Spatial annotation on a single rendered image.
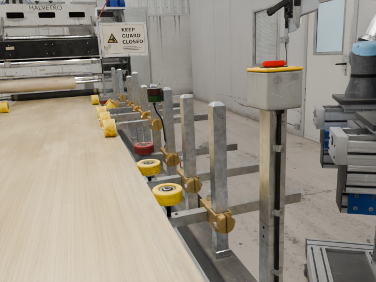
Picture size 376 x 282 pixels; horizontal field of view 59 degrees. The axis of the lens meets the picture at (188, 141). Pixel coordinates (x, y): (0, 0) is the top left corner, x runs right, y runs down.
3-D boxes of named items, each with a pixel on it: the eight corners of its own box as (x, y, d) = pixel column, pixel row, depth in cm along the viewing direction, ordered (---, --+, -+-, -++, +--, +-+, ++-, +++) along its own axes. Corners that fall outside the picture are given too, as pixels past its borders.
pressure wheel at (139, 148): (153, 165, 144) (151, 139, 141) (157, 171, 137) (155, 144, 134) (135, 168, 142) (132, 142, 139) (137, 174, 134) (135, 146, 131)
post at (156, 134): (162, 180, 167) (155, 83, 155) (164, 182, 164) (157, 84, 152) (155, 181, 166) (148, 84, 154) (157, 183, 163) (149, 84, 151)
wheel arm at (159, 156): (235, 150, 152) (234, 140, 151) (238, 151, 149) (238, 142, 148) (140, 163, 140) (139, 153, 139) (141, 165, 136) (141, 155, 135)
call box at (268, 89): (278, 107, 64) (280, 65, 62) (301, 112, 57) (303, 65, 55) (246, 110, 62) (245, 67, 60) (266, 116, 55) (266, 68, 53)
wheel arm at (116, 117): (191, 112, 195) (191, 106, 194) (193, 112, 192) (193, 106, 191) (104, 121, 180) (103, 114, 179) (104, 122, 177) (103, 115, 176)
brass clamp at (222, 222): (217, 211, 102) (216, 195, 100) (237, 231, 89) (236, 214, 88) (198, 214, 100) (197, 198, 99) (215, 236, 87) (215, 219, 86)
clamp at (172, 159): (171, 156, 147) (170, 145, 146) (180, 165, 134) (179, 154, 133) (159, 158, 145) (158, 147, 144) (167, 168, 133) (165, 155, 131)
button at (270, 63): (277, 69, 60) (277, 60, 60) (290, 70, 57) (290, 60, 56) (257, 71, 59) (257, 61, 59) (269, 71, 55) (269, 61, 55)
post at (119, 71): (126, 126, 282) (121, 68, 270) (127, 127, 278) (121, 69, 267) (122, 127, 281) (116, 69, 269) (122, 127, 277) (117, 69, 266)
